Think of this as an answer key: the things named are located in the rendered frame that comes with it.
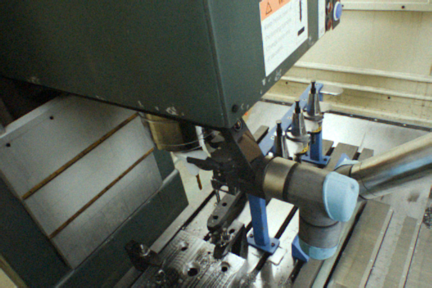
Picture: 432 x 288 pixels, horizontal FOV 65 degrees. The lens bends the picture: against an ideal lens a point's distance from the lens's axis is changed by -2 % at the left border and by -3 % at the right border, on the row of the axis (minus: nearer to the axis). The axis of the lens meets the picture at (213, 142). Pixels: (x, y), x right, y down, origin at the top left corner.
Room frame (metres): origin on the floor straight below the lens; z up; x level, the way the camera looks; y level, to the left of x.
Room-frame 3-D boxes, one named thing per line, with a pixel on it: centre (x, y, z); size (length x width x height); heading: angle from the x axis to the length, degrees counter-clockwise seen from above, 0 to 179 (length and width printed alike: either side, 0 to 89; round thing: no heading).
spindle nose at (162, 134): (0.60, 0.05, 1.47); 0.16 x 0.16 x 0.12
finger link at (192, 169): (0.56, 0.05, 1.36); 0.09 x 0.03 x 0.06; 62
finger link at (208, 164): (0.54, 0.02, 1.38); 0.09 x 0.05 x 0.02; 62
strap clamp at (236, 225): (0.65, 0.01, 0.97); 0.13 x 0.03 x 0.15; 139
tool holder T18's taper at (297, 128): (0.77, -0.24, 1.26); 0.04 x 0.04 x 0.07
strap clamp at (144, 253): (0.66, 0.26, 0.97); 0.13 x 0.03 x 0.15; 49
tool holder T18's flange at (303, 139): (0.77, -0.24, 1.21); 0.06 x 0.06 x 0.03
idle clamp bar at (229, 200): (0.84, -0.01, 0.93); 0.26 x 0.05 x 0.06; 144
